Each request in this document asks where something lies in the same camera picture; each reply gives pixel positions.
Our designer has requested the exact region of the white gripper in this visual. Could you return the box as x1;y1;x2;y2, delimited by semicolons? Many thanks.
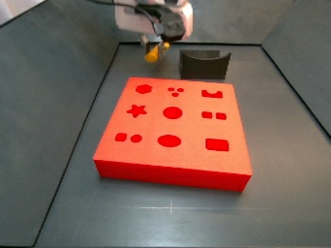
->
113;0;195;54

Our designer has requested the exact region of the yellow oval cylinder peg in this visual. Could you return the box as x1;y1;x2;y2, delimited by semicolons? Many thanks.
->
144;43;165;63

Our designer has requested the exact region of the black curved fixture cradle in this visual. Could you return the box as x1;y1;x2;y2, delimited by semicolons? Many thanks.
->
180;49;231;79

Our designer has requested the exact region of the red foam shape-sorter block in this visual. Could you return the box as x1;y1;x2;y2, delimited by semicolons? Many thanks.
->
93;77;252;192

